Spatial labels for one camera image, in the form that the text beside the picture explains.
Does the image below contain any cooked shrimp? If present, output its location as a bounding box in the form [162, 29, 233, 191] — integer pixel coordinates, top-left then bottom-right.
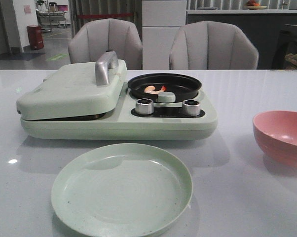
[144, 85, 166, 94]

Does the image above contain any breakfast maker lid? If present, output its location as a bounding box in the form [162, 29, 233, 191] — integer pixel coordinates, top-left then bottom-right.
[16, 60, 127, 120]

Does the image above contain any pink plastic bowl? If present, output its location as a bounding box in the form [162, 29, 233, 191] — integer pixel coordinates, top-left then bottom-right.
[253, 110, 297, 167]

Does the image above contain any mint green breakfast maker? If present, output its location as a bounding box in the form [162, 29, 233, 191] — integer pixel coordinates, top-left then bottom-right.
[21, 81, 218, 140]

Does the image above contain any left silver control knob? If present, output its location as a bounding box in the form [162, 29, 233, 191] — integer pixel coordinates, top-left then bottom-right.
[135, 98, 154, 115]

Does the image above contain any silver control knob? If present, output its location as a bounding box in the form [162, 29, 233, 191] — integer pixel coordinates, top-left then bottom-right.
[182, 99, 201, 117]
[135, 98, 154, 115]

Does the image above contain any black round frying pan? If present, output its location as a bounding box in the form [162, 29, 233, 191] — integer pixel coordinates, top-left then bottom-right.
[128, 73, 202, 102]

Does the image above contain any right silver control knob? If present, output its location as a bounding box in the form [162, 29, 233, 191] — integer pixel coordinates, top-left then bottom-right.
[182, 99, 201, 117]

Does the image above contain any mint green plate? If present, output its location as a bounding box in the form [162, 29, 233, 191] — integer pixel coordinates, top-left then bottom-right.
[51, 143, 193, 237]

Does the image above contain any right grey upholstered chair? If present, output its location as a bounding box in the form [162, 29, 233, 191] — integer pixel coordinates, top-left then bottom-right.
[169, 21, 259, 70]

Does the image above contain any grey upholstered chair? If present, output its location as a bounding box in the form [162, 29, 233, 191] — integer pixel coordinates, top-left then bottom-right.
[68, 18, 143, 70]
[169, 21, 259, 70]

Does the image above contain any left grey upholstered chair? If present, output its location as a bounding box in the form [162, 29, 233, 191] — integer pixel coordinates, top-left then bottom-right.
[68, 18, 143, 70]

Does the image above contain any white cabinet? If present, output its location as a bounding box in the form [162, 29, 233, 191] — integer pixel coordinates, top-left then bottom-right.
[142, 0, 187, 70]

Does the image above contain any red bin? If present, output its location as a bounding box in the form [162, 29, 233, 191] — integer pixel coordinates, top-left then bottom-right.
[27, 25, 44, 50]

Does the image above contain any dark grey counter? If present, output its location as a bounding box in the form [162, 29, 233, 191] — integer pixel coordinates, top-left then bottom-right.
[186, 9, 297, 69]

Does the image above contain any fruit bowl on counter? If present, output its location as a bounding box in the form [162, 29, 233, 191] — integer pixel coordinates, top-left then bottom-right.
[244, 0, 267, 10]

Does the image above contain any mint pan handle knob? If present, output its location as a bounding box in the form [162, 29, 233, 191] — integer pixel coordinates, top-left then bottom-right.
[156, 91, 176, 103]

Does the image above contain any silver lid handle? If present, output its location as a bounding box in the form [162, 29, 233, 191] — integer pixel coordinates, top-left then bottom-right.
[95, 51, 118, 86]

